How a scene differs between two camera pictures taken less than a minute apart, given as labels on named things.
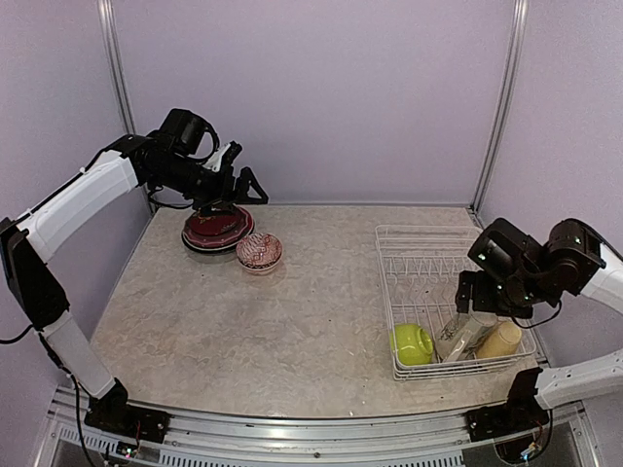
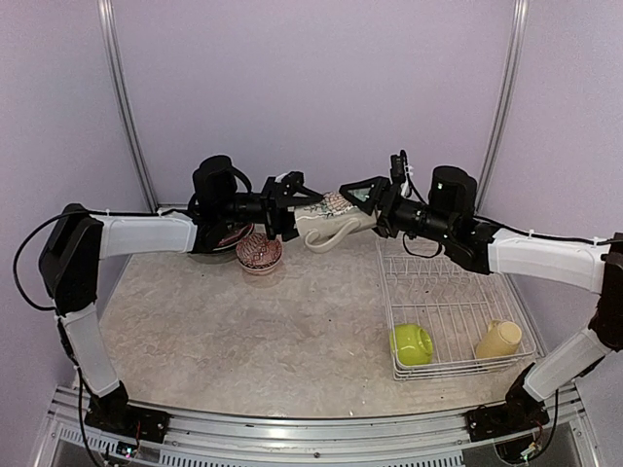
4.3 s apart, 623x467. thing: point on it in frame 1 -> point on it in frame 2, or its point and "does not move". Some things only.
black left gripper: (224, 194) -> (274, 204)
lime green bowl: (412, 343) does not move
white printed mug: (460, 336) -> (328, 222)
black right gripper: (483, 300) -> (382, 186)
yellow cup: (501, 341) does not move
